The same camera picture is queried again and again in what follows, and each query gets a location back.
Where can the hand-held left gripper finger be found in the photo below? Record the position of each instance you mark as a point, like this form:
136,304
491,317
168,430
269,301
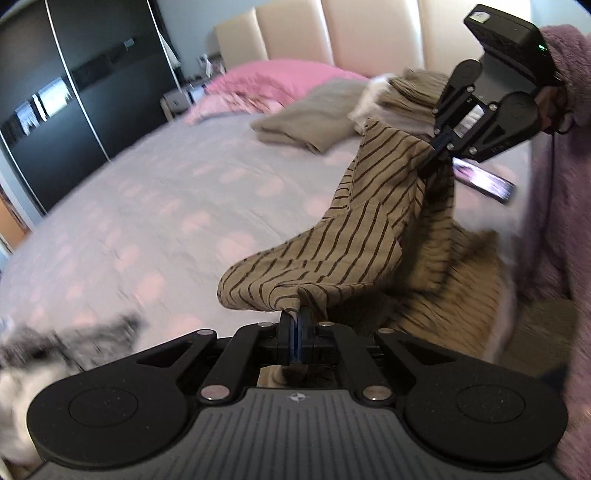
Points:
301,339
290,339

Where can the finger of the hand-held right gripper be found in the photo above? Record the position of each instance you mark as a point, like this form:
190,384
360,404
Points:
445,120
475,134

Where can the tan striped button shirt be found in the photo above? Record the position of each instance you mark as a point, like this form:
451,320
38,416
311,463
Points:
360,230

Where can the person's right forearm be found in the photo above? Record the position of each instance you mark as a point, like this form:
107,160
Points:
572,60

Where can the stack of folded clothes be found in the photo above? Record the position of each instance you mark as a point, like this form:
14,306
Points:
406,92

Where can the person's right hand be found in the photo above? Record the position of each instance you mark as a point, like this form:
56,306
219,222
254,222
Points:
549,108

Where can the smartphone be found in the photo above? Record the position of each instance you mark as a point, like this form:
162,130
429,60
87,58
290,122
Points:
489,182

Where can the cream padded headboard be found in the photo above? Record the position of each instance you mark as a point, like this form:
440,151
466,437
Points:
369,32

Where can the taupe folded garment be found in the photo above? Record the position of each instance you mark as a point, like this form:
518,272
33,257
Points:
314,110

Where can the purple fluffy robe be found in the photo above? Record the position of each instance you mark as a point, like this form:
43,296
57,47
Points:
563,277

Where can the pink pillow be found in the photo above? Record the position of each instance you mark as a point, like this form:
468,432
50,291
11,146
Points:
277,78

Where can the bed with pink dotted sheet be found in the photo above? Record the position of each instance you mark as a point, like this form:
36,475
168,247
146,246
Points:
184,184

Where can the dark floral garment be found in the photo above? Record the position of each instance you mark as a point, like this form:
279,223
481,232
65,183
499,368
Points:
101,332

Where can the white nightstand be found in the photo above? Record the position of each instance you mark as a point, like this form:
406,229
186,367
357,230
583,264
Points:
178,104

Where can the white garment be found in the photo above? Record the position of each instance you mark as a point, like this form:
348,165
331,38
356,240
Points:
23,406

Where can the black wardrobe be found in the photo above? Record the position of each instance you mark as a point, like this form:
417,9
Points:
92,115

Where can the wooden door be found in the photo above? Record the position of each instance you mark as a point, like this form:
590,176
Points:
11,221

